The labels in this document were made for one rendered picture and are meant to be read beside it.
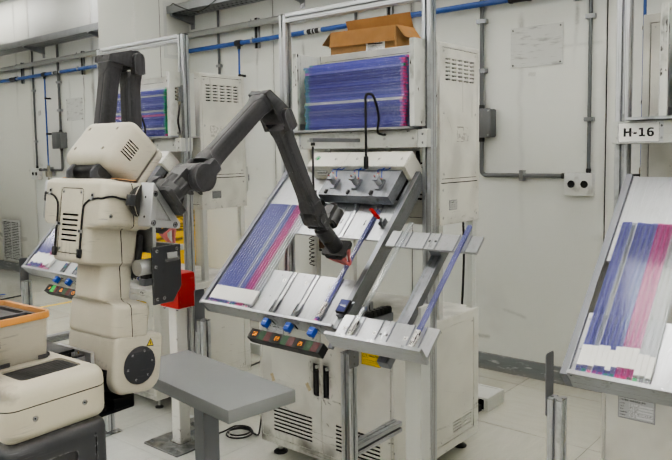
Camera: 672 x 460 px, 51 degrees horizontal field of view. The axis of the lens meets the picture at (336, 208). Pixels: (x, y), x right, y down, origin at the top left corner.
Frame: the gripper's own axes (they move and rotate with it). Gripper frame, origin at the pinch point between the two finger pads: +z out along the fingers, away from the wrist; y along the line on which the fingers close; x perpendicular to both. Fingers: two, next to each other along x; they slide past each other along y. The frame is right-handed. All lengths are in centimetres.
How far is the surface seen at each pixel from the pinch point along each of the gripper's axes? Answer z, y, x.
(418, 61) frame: -31, -11, -71
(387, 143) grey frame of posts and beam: -9, 4, -51
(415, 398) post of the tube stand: 22, -34, 34
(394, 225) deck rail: 1.4, -10.0, -19.4
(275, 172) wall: 108, 212, -143
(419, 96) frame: -21, -11, -63
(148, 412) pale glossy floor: 72, 139, 57
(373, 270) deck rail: 2.6, -10.0, 0.0
